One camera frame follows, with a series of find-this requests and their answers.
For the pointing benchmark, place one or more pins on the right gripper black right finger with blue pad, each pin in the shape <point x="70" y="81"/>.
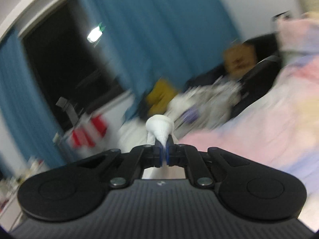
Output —
<point x="202" y="169"/>

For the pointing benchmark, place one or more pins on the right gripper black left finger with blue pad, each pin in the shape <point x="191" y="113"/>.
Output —
<point x="119" y="170"/>

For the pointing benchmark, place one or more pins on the white knit garment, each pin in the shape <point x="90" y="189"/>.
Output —
<point x="159" y="129"/>

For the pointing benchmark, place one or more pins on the red cloth item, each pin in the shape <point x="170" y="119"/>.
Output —
<point x="90" y="133"/>

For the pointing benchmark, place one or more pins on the pastel pink blue duvet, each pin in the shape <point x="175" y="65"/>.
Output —
<point x="281" y="129"/>

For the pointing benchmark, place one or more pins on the cream crumpled garment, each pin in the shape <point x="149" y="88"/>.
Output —
<point x="204" y="106"/>

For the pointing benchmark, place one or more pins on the silver tripod stand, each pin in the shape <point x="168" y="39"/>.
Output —
<point x="72" y="110"/>

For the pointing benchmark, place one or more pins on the mustard yellow garment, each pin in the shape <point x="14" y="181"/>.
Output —
<point x="160" y="96"/>

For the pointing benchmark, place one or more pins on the blue left curtain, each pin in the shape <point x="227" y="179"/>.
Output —
<point x="25" y="110"/>

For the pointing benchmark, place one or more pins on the blue curtain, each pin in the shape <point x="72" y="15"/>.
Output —
<point x="151" y="39"/>
<point x="25" y="110"/>

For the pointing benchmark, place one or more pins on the brown paper bag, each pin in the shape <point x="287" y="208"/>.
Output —
<point x="239" y="60"/>

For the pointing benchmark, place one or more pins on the black garment pile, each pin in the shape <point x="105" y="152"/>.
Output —
<point x="257" y="82"/>

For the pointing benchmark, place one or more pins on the blue right curtain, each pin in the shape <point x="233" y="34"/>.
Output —
<point x="151" y="39"/>

